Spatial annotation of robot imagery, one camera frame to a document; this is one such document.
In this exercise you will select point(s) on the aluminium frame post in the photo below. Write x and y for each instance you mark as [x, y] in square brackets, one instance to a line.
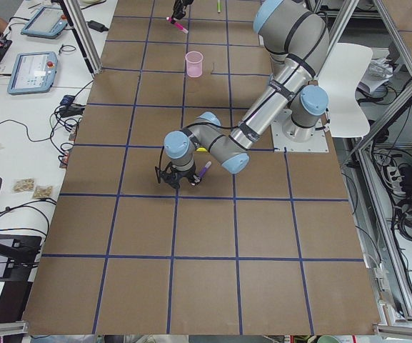
[82, 35]

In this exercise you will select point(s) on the black power adapter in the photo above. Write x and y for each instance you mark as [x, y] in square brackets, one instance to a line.
[97, 26]

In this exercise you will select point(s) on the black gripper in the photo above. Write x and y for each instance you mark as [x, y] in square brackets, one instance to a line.
[186, 174]

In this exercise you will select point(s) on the green pen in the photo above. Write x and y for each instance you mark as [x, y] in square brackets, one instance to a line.
[218, 6]

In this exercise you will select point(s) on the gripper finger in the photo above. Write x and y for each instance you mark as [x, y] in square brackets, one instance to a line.
[175, 9]
[181, 9]

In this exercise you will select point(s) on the pink pen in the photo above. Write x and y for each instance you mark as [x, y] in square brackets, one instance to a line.
[177, 25]

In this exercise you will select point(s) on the teach pendant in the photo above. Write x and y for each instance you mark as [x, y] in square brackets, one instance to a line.
[48, 22]
[33, 73]

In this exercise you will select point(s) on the purple pen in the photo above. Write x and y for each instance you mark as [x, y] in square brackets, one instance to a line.
[203, 171]

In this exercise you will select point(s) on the snack bag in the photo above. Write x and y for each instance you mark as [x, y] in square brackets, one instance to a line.
[23, 185]
[42, 192]

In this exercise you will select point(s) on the white chair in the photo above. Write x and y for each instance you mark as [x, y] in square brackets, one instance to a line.
[339, 77]

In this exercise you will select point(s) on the upper teach pendant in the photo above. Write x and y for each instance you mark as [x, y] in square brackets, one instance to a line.
[48, 22]

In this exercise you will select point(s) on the pink mesh cup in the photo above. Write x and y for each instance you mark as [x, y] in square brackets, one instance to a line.
[194, 64]

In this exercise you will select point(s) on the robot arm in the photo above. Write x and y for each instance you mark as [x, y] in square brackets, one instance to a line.
[297, 40]

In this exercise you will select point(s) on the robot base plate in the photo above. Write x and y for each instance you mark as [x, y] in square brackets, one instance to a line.
[287, 137]

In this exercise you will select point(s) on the black tablet device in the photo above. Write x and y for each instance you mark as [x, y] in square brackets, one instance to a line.
[17, 256]

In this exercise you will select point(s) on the lower teach pendant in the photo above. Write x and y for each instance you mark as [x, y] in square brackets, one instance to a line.
[33, 73]

